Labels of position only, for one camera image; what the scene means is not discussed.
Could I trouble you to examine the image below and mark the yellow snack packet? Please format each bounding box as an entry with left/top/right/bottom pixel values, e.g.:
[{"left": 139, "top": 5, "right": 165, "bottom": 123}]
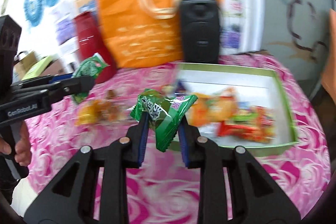
[{"left": 75, "top": 100, "right": 101, "bottom": 126}]

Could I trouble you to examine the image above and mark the green snack packet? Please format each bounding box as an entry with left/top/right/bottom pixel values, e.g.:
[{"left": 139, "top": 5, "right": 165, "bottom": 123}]
[
  {"left": 71, "top": 53, "right": 109, "bottom": 105},
  {"left": 130, "top": 89, "right": 198, "bottom": 152}
]

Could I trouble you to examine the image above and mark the brown snack clear packet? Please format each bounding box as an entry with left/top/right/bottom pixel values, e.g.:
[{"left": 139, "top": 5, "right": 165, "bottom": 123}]
[{"left": 100, "top": 90, "right": 121, "bottom": 122}]

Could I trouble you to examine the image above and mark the person's left hand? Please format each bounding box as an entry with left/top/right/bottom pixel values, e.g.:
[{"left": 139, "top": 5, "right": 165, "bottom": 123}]
[{"left": 0, "top": 121, "right": 32, "bottom": 166}]

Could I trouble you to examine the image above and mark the light green flat box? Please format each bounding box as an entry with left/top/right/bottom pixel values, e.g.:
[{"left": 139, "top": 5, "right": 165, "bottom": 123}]
[{"left": 22, "top": 56, "right": 54, "bottom": 80}]

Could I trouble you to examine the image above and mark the cardboard box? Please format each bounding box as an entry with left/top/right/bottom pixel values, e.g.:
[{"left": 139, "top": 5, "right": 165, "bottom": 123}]
[{"left": 41, "top": 59, "right": 66, "bottom": 76}]

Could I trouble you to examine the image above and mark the brown paper bag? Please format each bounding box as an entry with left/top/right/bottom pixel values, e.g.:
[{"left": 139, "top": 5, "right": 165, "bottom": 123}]
[{"left": 14, "top": 51, "right": 38, "bottom": 80}]

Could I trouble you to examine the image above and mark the red thermos jug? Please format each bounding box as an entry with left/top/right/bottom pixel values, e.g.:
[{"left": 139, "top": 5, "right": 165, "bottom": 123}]
[{"left": 75, "top": 11, "right": 117, "bottom": 84}]

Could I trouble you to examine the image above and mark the red snack bar wrapper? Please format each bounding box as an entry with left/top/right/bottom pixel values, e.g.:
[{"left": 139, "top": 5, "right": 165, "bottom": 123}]
[{"left": 217, "top": 121, "right": 260, "bottom": 139}]

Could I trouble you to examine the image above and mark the green rimmed white tray box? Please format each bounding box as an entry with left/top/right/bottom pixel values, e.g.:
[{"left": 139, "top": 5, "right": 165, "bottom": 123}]
[{"left": 175, "top": 63, "right": 298, "bottom": 156}]

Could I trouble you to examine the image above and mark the orange chips packet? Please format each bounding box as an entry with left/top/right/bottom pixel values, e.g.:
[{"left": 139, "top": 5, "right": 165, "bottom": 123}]
[{"left": 186, "top": 87, "right": 238, "bottom": 127}]

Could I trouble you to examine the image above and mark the orange tote bag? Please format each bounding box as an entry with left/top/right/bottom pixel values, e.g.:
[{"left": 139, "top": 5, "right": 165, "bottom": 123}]
[{"left": 97, "top": 0, "right": 220, "bottom": 68}]

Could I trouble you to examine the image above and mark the black speaker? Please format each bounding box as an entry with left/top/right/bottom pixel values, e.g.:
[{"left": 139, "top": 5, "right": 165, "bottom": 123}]
[{"left": 179, "top": 0, "right": 221, "bottom": 64}]

